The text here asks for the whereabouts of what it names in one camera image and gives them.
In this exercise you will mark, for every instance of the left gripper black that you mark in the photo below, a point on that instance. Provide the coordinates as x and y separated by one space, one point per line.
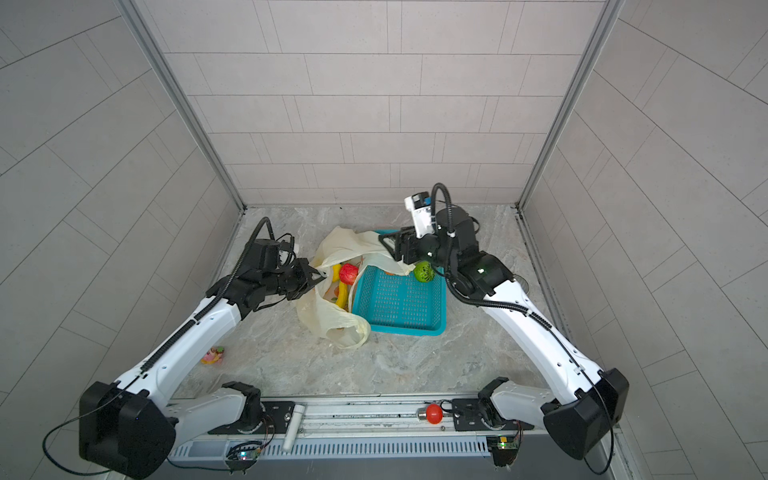
304 271

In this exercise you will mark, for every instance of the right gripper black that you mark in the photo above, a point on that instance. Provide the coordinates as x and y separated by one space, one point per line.
406 235

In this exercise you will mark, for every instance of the green bumpy fruit toy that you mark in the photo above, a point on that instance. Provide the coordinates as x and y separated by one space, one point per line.
423 272

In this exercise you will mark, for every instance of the cream plastic shopping bag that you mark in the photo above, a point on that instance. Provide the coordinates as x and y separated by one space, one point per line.
342 257

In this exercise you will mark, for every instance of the yellow banana toy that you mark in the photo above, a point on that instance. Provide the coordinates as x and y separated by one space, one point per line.
342 290

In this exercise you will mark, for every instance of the red apple toy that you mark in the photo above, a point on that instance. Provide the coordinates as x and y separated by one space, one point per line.
348 273

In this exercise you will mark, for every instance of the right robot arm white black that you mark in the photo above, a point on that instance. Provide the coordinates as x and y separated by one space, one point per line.
480 279

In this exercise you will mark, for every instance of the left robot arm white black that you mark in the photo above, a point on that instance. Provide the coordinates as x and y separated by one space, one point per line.
131 425

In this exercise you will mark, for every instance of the teal plastic basket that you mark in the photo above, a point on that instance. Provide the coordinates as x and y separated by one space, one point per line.
398 304

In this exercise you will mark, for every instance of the small pink toy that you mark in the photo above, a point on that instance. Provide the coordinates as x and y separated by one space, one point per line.
213 356

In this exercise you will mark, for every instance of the red emergency stop button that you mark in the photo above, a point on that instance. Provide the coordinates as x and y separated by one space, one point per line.
432 413

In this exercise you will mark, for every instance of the left circuit board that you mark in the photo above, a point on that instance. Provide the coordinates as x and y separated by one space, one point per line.
245 452

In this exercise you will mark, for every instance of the circuit board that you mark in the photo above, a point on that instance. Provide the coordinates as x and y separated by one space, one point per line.
245 452
504 450

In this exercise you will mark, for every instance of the right circuit board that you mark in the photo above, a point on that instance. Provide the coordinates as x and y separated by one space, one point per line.
504 450

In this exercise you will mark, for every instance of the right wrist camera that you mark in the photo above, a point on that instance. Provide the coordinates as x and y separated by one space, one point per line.
419 205

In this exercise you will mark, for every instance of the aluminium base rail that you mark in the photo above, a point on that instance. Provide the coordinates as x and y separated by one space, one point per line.
372 420

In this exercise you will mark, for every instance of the white cylinder handle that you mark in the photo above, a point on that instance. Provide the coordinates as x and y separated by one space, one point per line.
293 426

